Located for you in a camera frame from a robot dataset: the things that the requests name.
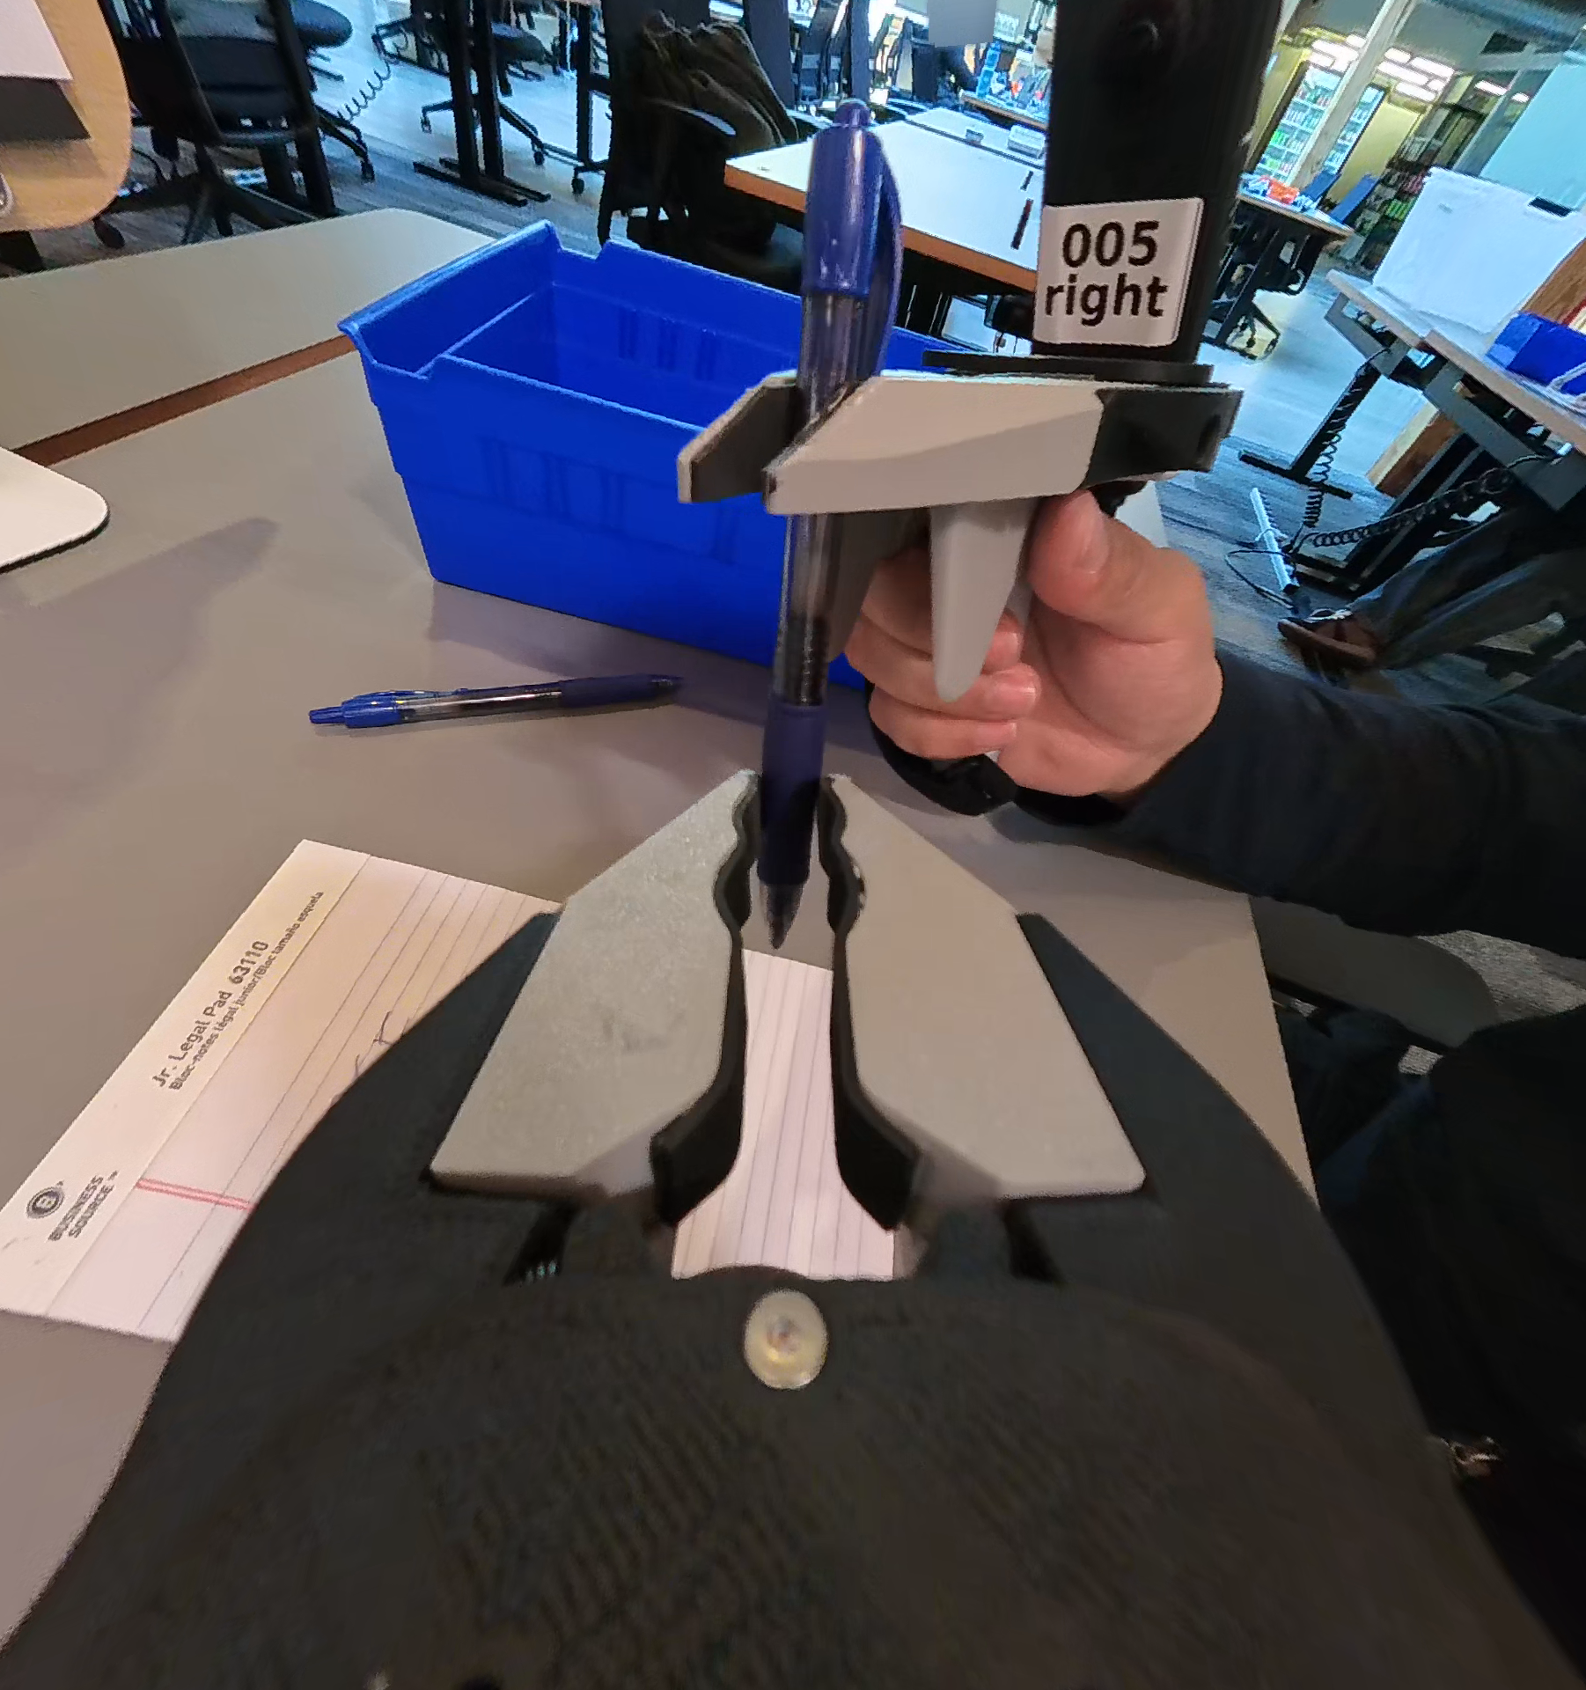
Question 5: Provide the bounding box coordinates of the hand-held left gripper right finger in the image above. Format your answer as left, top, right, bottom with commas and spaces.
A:
821, 775, 1148, 1250

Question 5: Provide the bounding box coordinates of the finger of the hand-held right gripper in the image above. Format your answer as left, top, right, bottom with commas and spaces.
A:
678, 372, 803, 508
761, 374, 1108, 520

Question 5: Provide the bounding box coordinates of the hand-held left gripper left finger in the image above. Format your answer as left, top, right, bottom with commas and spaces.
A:
427, 770, 757, 1230

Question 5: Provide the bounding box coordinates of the blue plastic bin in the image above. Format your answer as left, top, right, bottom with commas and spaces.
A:
338, 221, 959, 688

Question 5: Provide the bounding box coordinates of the white lined legal pad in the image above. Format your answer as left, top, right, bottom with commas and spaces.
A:
0, 838, 900, 1340

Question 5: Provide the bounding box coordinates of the blue retractable pen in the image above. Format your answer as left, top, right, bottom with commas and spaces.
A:
310, 673, 684, 728
757, 99, 902, 953

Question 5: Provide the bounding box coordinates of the person's right forearm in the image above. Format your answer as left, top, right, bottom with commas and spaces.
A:
1095, 645, 1586, 958

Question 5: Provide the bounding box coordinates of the white-topped background desk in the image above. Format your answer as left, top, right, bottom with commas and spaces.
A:
725, 119, 1051, 294

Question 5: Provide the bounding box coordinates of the wooden-edged background desk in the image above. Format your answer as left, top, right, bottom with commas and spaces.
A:
1327, 269, 1586, 482

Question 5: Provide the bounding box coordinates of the grey desk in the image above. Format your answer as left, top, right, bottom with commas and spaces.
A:
0, 354, 1315, 1690
0, 207, 489, 451

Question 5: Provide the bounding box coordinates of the person's right hand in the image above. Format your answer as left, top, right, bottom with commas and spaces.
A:
847, 487, 1221, 798

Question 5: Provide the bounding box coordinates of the black chair with backpack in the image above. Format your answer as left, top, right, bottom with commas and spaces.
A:
600, 0, 802, 285

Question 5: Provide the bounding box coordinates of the white paper box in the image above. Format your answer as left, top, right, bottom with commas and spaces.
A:
1372, 167, 1586, 338

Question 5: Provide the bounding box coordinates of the small blue background bin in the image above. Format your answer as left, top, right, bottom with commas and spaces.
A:
1492, 313, 1586, 384

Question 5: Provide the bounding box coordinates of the person's dark clothing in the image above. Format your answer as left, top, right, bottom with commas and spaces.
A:
1273, 977, 1586, 1690

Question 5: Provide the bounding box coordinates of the black office chair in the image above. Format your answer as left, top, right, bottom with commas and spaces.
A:
98, 0, 371, 245

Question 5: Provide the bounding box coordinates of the white rounded flat stand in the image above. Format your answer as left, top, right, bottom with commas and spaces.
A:
0, 424, 110, 591

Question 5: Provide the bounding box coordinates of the light wooden round table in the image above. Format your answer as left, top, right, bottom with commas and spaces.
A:
0, 0, 134, 237

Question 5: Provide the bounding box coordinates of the black coiled cable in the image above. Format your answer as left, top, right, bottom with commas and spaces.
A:
1296, 364, 1372, 532

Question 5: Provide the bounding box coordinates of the black desk frame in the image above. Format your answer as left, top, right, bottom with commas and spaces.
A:
411, 0, 612, 206

